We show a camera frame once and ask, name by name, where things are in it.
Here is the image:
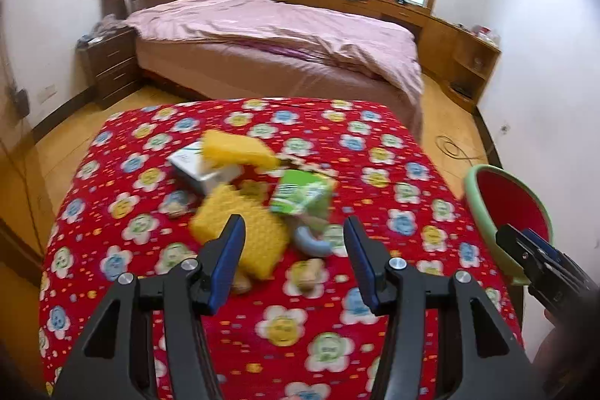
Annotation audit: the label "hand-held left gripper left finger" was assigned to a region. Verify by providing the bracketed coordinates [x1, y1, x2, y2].
[51, 214, 247, 400]

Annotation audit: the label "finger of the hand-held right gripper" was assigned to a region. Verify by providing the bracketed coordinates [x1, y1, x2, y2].
[496, 224, 540, 274]
[521, 228, 570, 262]

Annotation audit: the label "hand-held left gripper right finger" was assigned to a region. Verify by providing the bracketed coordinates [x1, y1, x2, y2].
[343, 216, 547, 400]

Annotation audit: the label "yellow foam net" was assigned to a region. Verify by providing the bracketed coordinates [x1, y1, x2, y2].
[190, 184, 290, 279]

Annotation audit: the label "red bin with green rim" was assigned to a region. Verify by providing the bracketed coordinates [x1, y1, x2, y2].
[464, 164, 554, 286]

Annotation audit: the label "green snack packet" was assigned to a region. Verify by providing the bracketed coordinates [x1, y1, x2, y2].
[268, 169, 339, 218]

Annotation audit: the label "small white box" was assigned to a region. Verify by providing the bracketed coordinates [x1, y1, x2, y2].
[168, 142, 245, 197]

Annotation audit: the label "yellow corn toy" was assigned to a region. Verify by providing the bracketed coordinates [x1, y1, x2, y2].
[201, 129, 282, 170]

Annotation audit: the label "person's right hand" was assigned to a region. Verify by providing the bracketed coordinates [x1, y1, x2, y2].
[534, 309, 600, 400]

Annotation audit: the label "red smiley flower printed blanket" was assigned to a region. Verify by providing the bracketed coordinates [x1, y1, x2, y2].
[40, 97, 526, 400]

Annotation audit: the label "red and white containers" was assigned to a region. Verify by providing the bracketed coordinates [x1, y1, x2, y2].
[471, 24, 500, 42]

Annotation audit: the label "long wooden cabinet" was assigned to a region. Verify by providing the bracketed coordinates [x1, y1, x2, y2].
[272, 0, 502, 115]

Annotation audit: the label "wooden wardrobe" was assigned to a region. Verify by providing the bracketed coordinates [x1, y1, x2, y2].
[0, 53, 62, 400]

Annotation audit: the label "dark wooden nightstand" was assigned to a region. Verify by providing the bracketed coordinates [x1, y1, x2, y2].
[77, 27, 144, 110]

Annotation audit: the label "pink duvet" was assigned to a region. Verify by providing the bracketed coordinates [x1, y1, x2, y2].
[123, 0, 425, 105]

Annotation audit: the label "black power adapter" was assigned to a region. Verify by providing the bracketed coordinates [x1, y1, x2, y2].
[10, 87, 31, 116]

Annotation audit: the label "crumpled clothes pile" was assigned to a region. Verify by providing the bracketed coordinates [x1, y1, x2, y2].
[77, 15, 127, 45]

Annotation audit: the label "blue ring toy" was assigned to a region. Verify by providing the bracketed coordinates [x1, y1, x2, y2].
[288, 215, 333, 258]

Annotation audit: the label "coiled floor cable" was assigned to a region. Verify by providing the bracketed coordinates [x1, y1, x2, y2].
[436, 135, 488, 162]

